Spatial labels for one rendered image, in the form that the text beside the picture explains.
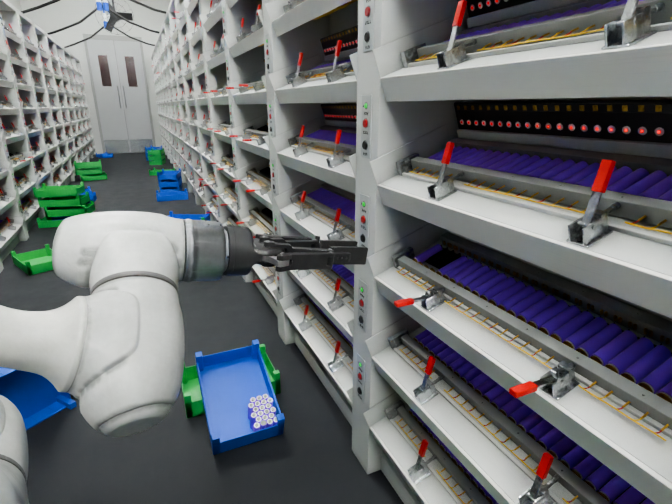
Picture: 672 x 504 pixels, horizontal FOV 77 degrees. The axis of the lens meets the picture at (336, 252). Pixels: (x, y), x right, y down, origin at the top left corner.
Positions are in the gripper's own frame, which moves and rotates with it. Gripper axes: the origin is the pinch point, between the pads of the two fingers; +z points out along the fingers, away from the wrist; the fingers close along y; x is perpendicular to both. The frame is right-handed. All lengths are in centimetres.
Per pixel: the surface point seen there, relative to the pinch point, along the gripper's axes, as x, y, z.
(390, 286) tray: 9.1, 6.4, 15.5
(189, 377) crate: 68, 74, -13
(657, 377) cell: 3.0, -39.4, 22.2
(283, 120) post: -22, 83, 14
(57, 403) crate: 75, 79, -53
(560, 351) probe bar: 4.6, -29.8, 18.6
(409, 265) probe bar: 4.4, 5.9, 18.9
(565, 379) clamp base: 6.5, -32.9, 16.2
